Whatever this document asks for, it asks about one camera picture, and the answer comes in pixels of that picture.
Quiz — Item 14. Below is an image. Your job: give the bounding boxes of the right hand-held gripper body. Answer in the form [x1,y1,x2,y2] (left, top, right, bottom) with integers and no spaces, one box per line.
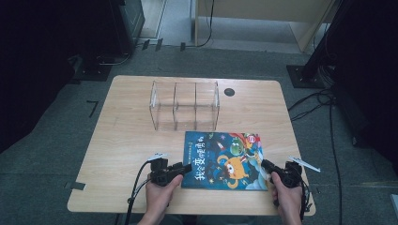
[275,155,322,188]

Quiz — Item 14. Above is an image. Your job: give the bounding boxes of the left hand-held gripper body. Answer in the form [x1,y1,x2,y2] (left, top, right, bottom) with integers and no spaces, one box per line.
[146,152,181,188]

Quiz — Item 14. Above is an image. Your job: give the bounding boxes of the blue cartoon picture book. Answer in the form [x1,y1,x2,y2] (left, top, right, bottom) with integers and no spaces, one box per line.
[180,130,269,191]

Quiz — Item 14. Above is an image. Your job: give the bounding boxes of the clear acrylic book rack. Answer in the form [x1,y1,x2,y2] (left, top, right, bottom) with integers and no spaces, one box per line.
[148,80,221,132]

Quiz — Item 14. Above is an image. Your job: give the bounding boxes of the person's left hand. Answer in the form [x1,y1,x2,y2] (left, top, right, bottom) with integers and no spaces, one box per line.
[145,173,185,218]

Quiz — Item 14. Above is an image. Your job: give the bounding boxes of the person's right hand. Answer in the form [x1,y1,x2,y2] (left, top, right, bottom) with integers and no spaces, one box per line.
[270,172,305,220]

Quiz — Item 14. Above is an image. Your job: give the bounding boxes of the person's lap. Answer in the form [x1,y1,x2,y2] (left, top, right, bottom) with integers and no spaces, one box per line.
[116,213,281,225]

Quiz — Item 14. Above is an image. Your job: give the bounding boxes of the grey floor tape patch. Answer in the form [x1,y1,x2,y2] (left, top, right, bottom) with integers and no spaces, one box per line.
[64,181,86,191]

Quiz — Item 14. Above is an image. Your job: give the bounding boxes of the black angled floor tape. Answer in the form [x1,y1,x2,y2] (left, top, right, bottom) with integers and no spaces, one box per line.
[86,99,100,119]

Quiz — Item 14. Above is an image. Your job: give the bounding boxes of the white object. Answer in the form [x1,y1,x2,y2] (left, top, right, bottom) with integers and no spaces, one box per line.
[390,193,398,220]

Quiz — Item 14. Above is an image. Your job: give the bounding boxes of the dark curtain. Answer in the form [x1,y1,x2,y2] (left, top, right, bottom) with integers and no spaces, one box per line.
[331,0,398,177]
[0,0,121,155]

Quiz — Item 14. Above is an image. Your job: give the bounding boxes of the black metal stand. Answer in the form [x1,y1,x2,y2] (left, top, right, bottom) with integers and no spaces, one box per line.
[285,0,356,89]

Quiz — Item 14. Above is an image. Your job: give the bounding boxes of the black equipment cabinet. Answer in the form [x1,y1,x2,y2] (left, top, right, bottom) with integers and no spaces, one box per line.
[109,0,146,58]

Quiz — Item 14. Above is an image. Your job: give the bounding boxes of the light wooden cabinet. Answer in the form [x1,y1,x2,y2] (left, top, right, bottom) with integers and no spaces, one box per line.
[193,0,338,53]

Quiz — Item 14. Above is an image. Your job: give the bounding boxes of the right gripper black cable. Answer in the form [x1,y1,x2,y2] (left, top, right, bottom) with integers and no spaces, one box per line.
[299,179,314,221]

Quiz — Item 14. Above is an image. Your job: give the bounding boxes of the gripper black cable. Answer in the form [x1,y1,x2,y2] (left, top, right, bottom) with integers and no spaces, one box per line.
[124,158,158,225]
[299,179,314,221]

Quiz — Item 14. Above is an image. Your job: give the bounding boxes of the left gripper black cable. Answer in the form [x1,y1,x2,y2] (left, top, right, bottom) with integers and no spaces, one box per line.
[124,158,158,225]

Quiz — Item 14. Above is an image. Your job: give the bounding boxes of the black floor cables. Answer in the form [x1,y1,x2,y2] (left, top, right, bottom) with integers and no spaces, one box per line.
[287,88,344,225]

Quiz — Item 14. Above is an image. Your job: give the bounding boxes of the black stand base plate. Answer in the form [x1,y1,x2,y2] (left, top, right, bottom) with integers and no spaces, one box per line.
[73,63,114,83]

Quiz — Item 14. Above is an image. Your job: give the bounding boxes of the black hanging cable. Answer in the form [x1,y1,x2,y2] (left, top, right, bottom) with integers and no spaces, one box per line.
[183,0,217,50]

